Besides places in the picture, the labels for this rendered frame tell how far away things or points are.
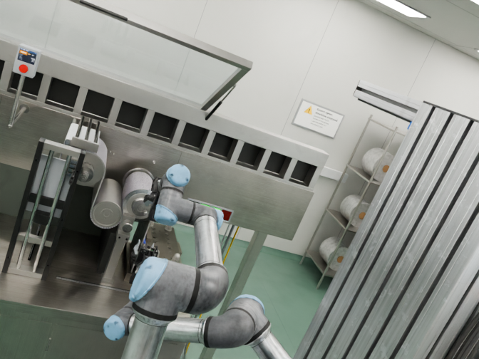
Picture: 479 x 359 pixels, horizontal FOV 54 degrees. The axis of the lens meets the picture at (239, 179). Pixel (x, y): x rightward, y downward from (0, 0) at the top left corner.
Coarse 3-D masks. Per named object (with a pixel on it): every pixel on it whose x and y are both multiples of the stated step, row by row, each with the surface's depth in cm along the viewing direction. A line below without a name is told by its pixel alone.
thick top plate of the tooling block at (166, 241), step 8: (160, 224) 237; (152, 232) 225; (160, 232) 228; (168, 232) 232; (152, 240) 217; (160, 240) 220; (168, 240) 224; (176, 240) 227; (160, 248) 213; (168, 248) 217; (176, 248) 219; (160, 256) 206; (168, 256) 208
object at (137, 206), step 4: (136, 200) 189; (140, 200) 189; (132, 204) 189; (136, 204) 189; (140, 204) 190; (144, 204) 190; (132, 208) 189; (136, 208) 190; (140, 208) 190; (144, 208) 191; (148, 208) 191; (136, 212) 190; (140, 212) 191; (148, 212) 192; (140, 216) 192
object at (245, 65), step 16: (80, 0) 152; (96, 0) 154; (112, 16) 158; (128, 16) 158; (160, 32) 162; (176, 32) 164; (192, 48) 168; (208, 48) 168; (80, 64) 201; (240, 64) 172
